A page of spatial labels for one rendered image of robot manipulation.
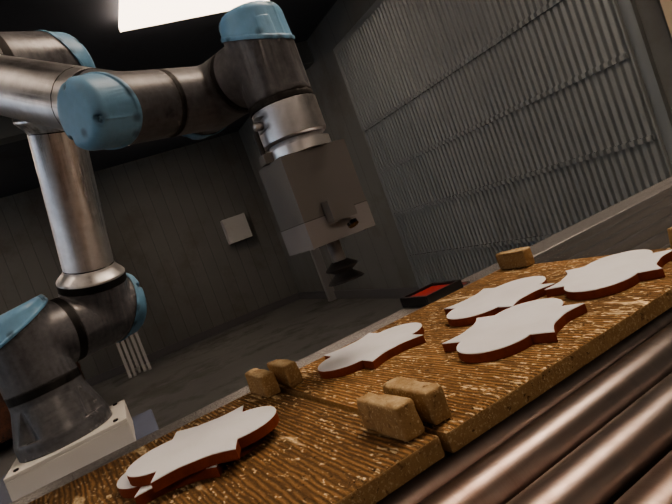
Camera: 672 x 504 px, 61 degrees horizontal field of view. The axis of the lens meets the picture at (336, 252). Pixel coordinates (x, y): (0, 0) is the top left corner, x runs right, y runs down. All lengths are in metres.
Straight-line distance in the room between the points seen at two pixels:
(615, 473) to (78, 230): 0.87
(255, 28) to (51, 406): 0.66
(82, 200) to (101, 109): 0.44
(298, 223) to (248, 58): 0.18
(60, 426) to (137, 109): 0.56
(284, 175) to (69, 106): 0.22
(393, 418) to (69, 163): 0.75
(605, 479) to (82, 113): 0.53
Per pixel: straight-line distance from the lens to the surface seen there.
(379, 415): 0.42
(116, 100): 0.61
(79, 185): 1.03
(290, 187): 0.60
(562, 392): 0.49
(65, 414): 1.01
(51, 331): 1.03
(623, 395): 0.46
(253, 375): 0.66
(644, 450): 0.39
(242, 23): 0.65
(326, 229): 0.61
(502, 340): 0.53
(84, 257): 1.05
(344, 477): 0.40
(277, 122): 0.62
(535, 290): 0.67
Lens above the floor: 1.10
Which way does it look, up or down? 3 degrees down
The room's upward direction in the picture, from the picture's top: 20 degrees counter-clockwise
